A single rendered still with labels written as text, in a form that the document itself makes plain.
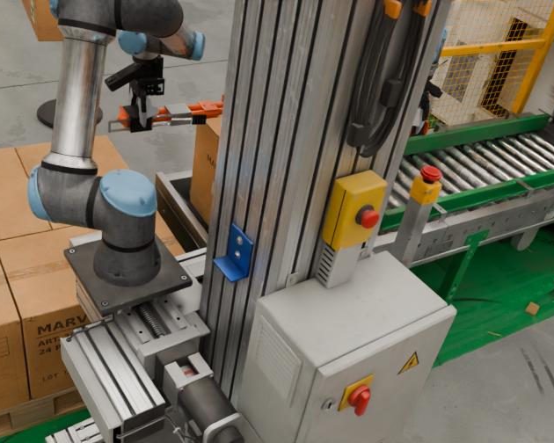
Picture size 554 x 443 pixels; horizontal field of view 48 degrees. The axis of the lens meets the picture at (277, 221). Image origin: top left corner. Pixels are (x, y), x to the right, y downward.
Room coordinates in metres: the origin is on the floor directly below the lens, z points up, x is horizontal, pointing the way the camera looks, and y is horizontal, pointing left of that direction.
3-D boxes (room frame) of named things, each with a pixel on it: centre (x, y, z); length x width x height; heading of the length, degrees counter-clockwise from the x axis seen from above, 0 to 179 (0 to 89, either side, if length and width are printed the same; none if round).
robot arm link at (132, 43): (1.60, 0.45, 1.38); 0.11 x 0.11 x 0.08; 1
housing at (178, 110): (1.77, 0.38, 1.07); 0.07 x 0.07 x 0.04; 36
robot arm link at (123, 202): (1.08, 0.33, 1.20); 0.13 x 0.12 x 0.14; 91
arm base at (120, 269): (1.08, 0.32, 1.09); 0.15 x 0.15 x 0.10
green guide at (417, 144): (2.98, -0.75, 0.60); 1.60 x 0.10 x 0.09; 127
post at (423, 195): (1.79, -0.46, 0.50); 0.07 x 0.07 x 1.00; 37
